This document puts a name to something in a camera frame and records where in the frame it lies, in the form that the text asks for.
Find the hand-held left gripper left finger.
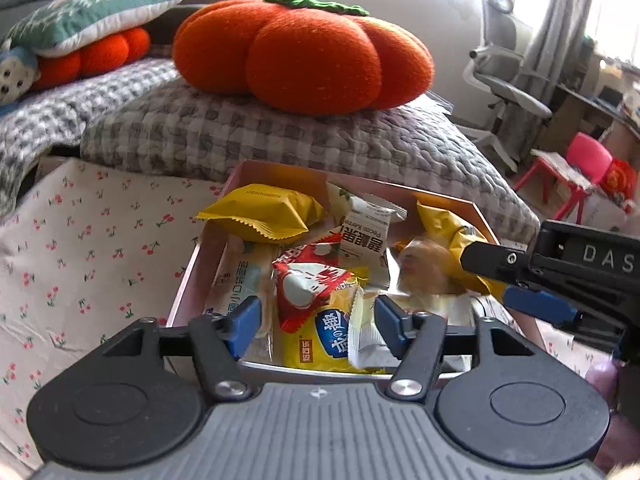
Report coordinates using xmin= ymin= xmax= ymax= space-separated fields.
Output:
xmin=102 ymin=295 xmax=264 ymax=402

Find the teal patterned pillow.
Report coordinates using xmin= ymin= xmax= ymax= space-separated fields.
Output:
xmin=5 ymin=0 xmax=185 ymax=58

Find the grey checked pillow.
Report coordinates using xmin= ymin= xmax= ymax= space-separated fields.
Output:
xmin=80 ymin=80 xmax=543 ymax=241

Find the yellow blue-label snack packet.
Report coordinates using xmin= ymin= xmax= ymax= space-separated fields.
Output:
xmin=277 ymin=280 xmax=391 ymax=376

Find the grey office chair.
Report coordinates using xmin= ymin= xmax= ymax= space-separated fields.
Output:
xmin=462 ymin=0 xmax=553 ymax=173

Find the clear brown biscuit packet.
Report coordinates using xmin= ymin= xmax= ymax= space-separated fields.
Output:
xmin=397 ymin=240 xmax=456 ymax=296

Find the grey checked blanket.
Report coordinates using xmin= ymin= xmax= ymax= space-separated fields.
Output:
xmin=0 ymin=57 xmax=181 ymax=216

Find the grey white snack packet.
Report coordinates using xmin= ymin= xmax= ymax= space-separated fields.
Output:
xmin=337 ymin=195 xmax=393 ymax=291

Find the red white snack packet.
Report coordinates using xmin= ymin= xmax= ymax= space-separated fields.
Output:
xmin=272 ymin=242 xmax=358 ymax=333

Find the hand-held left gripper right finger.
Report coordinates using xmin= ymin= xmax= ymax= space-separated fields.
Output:
xmin=374 ymin=294 xmax=532 ymax=401

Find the plain yellow snack packet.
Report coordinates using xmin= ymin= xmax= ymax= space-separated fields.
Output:
xmin=196 ymin=183 xmax=326 ymax=246

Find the grey curtain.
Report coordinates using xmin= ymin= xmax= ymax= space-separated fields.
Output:
xmin=520 ymin=0 xmax=601 ymax=91

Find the red bag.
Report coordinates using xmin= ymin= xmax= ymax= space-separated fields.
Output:
xmin=600 ymin=159 xmax=640 ymax=211

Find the pink cardboard box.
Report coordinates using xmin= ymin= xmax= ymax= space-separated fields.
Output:
xmin=165 ymin=160 xmax=501 ymax=376

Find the green white snack packet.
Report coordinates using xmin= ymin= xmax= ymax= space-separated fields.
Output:
xmin=326 ymin=181 xmax=408 ymax=225

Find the patterned seat pad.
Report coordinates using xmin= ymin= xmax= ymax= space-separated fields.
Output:
xmin=530 ymin=149 xmax=596 ymax=191

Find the blue monkey plush toy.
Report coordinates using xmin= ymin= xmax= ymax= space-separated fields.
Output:
xmin=0 ymin=45 xmax=42 ymax=107

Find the pink child chair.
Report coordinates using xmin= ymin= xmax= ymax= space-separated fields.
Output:
xmin=512 ymin=132 xmax=613 ymax=226

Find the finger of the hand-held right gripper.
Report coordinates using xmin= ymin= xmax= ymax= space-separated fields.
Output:
xmin=501 ymin=284 xmax=583 ymax=331
xmin=460 ymin=241 xmax=533 ymax=293

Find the small orange plush pillow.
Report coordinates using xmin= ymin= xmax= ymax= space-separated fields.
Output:
xmin=32 ymin=27 xmax=152 ymax=90

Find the cream white snack packet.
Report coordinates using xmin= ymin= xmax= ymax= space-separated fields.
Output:
xmin=347 ymin=285 xmax=476 ymax=376

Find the orange pumpkin pillow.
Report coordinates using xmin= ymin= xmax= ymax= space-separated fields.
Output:
xmin=172 ymin=0 xmax=436 ymax=115

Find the cluttered dark desk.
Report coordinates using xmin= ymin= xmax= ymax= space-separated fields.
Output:
xmin=555 ymin=50 xmax=640 ymax=141

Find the blue white snack packet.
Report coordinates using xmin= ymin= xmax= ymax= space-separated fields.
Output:
xmin=207 ymin=237 xmax=278 ymax=356

